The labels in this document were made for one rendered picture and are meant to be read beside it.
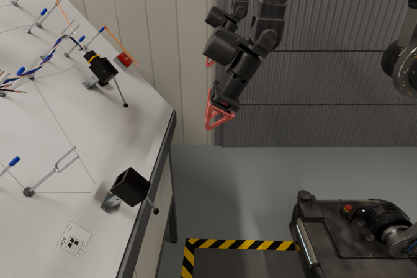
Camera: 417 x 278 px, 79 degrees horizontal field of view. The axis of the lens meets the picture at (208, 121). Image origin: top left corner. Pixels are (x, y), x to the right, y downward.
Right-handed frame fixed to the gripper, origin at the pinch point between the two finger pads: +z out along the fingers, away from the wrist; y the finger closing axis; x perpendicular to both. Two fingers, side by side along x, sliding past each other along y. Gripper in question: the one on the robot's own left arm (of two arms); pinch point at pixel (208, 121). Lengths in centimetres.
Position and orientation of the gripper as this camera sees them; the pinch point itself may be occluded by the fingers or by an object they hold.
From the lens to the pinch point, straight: 65.0
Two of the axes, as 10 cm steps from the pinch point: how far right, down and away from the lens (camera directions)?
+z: -4.9, 7.6, 4.2
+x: 8.7, 4.3, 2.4
